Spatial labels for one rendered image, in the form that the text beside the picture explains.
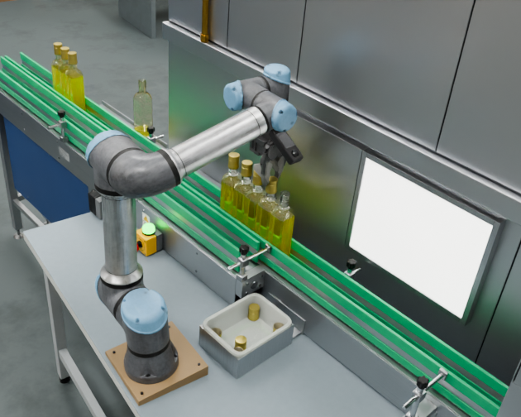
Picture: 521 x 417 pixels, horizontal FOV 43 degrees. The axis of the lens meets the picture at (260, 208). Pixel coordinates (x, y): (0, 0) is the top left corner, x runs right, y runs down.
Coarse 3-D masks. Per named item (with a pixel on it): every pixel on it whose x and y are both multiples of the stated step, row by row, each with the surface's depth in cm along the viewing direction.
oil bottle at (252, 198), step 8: (248, 192) 205; (256, 192) 203; (264, 192) 204; (248, 200) 205; (256, 200) 203; (248, 208) 207; (256, 208) 204; (248, 216) 208; (256, 216) 206; (248, 224) 210
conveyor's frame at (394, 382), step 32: (0, 96) 295; (32, 128) 280; (64, 160) 267; (160, 224) 226; (192, 256) 218; (224, 288) 209; (288, 288) 201; (320, 320) 194; (352, 352) 188; (384, 384) 183; (448, 416) 168
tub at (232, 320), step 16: (240, 304) 199; (272, 304) 199; (208, 320) 192; (224, 320) 197; (240, 320) 202; (256, 320) 203; (272, 320) 200; (288, 320) 194; (224, 336) 197; (256, 336) 198; (272, 336) 189; (240, 352) 182
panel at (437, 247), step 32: (384, 192) 183; (416, 192) 175; (384, 224) 187; (416, 224) 178; (448, 224) 170; (480, 224) 163; (384, 256) 192; (416, 256) 182; (448, 256) 174; (480, 256) 166; (416, 288) 186; (448, 288) 178
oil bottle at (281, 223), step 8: (280, 208) 197; (288, 208) 197; (272, 216) 199; (280, 216) 196; (288, 216) 197; (272, 224) 200; (280, 224) 197; (288, 224) 199; (272, 232) 202; (280, 232) 199; (288, 232) 201; (272, 240) 203; (280, 240) 200; (288, 240) 203; (280, 248) 202; (288, 248) 205
